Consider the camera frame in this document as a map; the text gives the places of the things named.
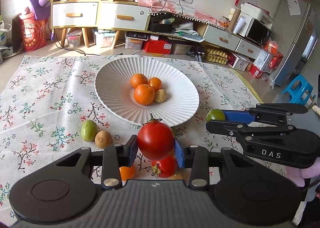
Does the brown kiwi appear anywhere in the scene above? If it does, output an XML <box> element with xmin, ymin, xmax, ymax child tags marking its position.
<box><xmin>95</xmin><ymin>130</ymin><xmax>112</xmax><ymax>149</ymax></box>

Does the orange tomato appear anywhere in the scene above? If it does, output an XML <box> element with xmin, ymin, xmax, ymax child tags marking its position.
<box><xmin>148</xmin><ymin>77</ymin><xmax>162</xmax><ymax>92</ymax></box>
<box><xmin>119</xmin><ymin>165</ymin><xmax>136</xmax><ymax>181</ymax></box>

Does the small red tomato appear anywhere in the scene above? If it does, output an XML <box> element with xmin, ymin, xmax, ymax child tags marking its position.
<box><xmin>151</xmin><ymin>155</ymin><xmax>177</xmax><ymax>178</ymax></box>

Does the pale green oval fruit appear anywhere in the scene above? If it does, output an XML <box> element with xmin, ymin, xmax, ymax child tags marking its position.
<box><xmin>81</xmin><ymin>120</ymin><xmax>99</xmax><ymax>142</ymax></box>

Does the green tomato front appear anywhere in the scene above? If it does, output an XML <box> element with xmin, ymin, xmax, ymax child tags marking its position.
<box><xmin>206</xmin><ymin>109</ymin><xmax>226</xmax><ymax>122</ymax></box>

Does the large red tomato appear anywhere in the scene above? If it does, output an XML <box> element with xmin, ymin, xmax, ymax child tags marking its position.
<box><xmin>137</xmin><ymin>114</ymin><xmax>175</xmax><ymax>160</ymax></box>

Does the mandarin orange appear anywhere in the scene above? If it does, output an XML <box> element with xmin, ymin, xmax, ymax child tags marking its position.
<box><xmin>130</xmin><ymin>73</ymin><xmax>148</xmax><ymax>88</ymax></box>
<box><xmin>133</xmin><ymin>84</ymin><xmax>155</xmax><ymax>106</ymax></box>

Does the pale yellow longan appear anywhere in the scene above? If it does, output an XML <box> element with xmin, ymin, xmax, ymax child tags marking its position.
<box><xmin>155</xmin><ymin>89</ymin><xmax>167</xmax><ymax>103</ymax></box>

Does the blue plastic stool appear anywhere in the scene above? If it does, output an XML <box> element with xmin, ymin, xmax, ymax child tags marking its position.
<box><xmin>282</xmin><ymin>74</ymin><xmax>316</xmax><ymax>106</ymax></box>

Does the white ribbed plate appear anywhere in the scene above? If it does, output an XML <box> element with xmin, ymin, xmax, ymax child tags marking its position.
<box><xmin>94</xmin><ymin>56</ymin><xmax>200</xmax><ymax>127</ymax></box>

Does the floral tablecloth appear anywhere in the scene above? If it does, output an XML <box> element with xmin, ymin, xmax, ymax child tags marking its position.
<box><xmin>0</xmin><ymin>54</ymin><xmax>288</xmax><ymax>227</ymax></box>

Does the microwave oven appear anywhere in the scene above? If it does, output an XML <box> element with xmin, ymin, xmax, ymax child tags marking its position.
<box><xmin>237</xmin><ymin>12</ymin><xmax>274</xmax><ymax>45</ymax></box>

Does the grey refrigerator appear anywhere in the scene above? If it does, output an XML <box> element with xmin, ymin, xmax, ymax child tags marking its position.
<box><xmin>270</xmin><ymin>0</ymin><xmax>319</xmax><ymax>87</ymax></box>

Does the red storage box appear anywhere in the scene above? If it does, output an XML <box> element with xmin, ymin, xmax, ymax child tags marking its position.
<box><xmin>143</xmin><ymin>39</ymin><xmax>172</xmax><ymax>55</ymax></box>

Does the white drawer cabinet right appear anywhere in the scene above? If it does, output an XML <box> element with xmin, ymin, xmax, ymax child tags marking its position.
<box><xmin>96</xmin><ymin>0</ymin><xmax>150</xmax><ymax>49</ymax></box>

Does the red printed barrel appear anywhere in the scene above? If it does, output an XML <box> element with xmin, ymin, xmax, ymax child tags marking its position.
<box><xmin>19</xmin><ymin>12</ymin><xmax>47</xmax><ymax>52</ymax></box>

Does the pink cloth runner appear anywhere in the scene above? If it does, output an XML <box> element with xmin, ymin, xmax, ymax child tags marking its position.
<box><xmin>135</xmin><ymin>0</ymin><xmax>222</xmax><ymax>29</ymax></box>

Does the black speaker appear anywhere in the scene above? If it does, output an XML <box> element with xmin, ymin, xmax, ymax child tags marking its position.
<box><xmin>11</xmin><ymin>14</ymin><xmax>23</xmax><ymax>54</ymax></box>

